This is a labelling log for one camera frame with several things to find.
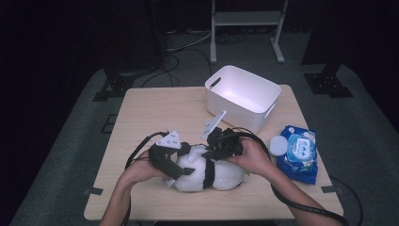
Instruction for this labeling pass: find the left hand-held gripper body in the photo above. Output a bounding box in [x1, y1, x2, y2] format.
[147, 130, 186, 181]

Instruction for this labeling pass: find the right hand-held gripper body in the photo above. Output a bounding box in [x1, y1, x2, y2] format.
[199, 109, 245, 158]

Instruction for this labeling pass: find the panda plush toy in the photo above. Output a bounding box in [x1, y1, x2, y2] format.
[162, 142, 247, 193]

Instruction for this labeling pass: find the white plastic bin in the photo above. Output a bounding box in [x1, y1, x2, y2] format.
[204, 64, 282, 136]

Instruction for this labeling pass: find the blue wet wipes pack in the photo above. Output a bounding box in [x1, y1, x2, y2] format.
[276, 125, 318, 186]

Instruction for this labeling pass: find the person's left hand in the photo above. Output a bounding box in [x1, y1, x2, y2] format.
[120, 150, 168, 188]

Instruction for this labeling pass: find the person's right hand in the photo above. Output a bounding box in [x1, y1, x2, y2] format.
[225, 137, 278, 181]

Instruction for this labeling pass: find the white round pad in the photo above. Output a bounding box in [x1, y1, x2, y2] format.
[269, 135, 289, 157]

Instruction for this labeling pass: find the black stand base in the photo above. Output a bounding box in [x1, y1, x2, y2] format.
[303, 62, 354, 99]
[92, 56, 136, 102]

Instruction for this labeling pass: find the right hand-held gripper cable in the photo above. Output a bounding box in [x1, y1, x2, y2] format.
[224, 126, 349, 226]

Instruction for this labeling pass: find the grey floor cable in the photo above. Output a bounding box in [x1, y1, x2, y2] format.
[166, 29, 217, 53]

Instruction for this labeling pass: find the white metal stand frame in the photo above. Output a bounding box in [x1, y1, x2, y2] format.
[210, 0, 290, 64]

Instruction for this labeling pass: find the thin black floor cable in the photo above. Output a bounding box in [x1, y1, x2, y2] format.
[328, 175, 365, 226]

